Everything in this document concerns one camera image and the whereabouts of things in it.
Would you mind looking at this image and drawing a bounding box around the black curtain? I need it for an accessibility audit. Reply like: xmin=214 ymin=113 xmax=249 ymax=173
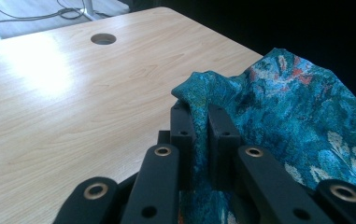
xmin=125 ymin=0 xmax=356 ymax=113

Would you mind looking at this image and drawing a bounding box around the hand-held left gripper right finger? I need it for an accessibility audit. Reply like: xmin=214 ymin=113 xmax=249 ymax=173
xmin=207 ymin=104 xmax=334 ymax=224

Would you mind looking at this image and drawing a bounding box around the round table cable hole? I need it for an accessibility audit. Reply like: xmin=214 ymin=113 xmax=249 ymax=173
xmin=90 ymin=33 xmax=118 ymax=46

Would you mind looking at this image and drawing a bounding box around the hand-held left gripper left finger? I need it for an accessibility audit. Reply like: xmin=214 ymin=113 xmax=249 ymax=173
xmin=121 ymin=102 xmax=197 ymax=224

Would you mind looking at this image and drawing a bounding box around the teal floral shirt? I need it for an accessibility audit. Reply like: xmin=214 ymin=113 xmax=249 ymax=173
xmin=170 ymin=47 xmax=356 ymax=224

